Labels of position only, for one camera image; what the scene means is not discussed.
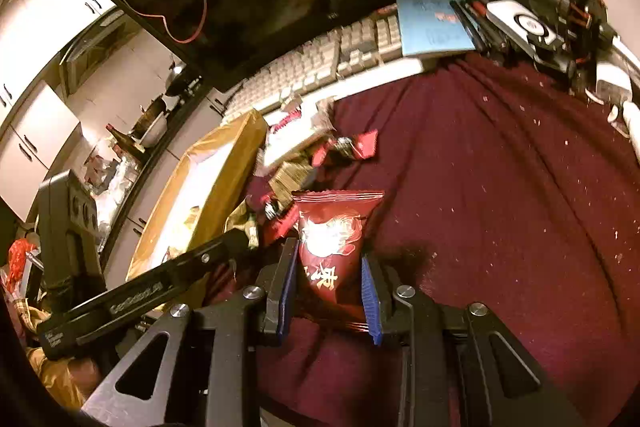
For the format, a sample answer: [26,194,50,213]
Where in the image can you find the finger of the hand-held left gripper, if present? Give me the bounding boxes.
[200,229,251,275]

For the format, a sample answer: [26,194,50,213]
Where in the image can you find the black device with red wires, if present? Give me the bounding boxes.
[492,0,640,90]

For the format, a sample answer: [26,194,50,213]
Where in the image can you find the red plastic bag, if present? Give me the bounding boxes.
[6,239,38,295]

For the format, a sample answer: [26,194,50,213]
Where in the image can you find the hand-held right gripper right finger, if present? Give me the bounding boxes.
[360,256,587,427]

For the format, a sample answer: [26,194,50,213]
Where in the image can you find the metal cooking pot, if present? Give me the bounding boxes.
[131,98,170,148]

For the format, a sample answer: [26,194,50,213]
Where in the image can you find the beige computer keyboard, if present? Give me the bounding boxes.
[225,14,406,118]

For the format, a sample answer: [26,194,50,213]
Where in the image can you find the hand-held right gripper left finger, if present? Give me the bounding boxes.
[82,238,301,427]

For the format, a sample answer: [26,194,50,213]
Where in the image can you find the white red snack packet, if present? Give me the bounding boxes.
[262,107,326,168]

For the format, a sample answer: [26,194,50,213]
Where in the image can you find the dark glass bottle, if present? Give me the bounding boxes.
[106,123,147,154]

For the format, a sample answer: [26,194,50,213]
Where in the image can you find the kitchen counter clutter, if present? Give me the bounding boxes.
[82,142,143,233]

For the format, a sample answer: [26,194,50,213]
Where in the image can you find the gold cardboard box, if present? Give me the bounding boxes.
[125,109,268,283]

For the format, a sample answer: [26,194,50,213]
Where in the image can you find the pile of mixed snack packs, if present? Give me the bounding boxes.
[225,97,381,253]

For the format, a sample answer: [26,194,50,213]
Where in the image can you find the golden shiny cloth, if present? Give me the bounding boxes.
[25,346,103,412]

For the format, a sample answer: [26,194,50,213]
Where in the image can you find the white round-dial device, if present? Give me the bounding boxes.
[486,0,562,54]

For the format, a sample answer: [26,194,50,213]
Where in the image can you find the white kitchen cabinets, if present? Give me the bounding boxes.
[0,0,236,278]

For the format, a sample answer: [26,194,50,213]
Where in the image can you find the maroon cloth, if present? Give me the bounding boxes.
[255,52,640,427]

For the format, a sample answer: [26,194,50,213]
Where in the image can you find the light blue notebook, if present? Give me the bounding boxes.
[396,0,478,58]

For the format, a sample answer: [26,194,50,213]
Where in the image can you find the bundle of black pens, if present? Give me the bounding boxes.
[449,0,496,54]

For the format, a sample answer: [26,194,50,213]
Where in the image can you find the dark red snack packet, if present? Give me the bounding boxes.
[291,189,385,333]

